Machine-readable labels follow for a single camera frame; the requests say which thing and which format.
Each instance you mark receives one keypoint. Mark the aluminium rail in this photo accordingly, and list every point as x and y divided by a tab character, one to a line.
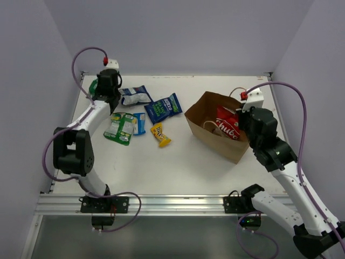
152	205

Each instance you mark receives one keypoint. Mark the blue silver crisps bag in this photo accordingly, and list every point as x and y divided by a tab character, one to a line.
135	96

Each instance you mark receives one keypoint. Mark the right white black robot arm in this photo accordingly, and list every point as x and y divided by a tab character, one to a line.
313	227

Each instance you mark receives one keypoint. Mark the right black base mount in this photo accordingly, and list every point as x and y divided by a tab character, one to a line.
240	203

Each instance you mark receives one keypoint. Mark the brown paper bag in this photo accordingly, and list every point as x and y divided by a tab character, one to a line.
201	118

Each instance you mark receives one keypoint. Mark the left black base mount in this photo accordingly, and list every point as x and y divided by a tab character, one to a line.
103	210

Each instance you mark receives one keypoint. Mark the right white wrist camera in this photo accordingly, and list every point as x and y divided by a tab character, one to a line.
254	98

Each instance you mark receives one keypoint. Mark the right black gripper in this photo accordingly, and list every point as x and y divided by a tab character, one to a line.
241	115

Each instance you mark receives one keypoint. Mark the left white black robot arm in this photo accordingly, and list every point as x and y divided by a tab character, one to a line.
72	147

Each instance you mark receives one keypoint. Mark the red snack bag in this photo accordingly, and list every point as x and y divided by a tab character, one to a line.
227	121

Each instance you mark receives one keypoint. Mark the blue white snack packet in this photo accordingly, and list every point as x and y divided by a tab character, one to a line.
139	128

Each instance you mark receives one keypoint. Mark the dark blue crisps bag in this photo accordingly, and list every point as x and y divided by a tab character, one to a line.
159	110

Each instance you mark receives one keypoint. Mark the dark green snack packet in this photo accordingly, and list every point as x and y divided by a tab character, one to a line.
93	87

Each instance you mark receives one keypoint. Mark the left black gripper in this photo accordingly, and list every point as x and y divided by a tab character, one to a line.
108	74

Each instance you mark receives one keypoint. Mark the yellow m&m packet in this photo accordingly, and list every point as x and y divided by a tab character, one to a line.
157	132

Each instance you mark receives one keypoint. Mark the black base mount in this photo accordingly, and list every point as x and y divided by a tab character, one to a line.
240	203
103	210

